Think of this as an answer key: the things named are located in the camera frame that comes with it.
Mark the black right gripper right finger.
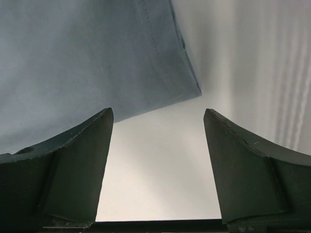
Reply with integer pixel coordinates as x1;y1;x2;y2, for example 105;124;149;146
204;109;311;233

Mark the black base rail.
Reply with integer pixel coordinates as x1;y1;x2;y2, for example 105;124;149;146
85;219;228;233

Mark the light blue t shirt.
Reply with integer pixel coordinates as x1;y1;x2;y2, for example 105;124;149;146
0;0;202;153

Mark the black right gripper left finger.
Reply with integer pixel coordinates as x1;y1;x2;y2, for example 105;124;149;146
0;108;114;233

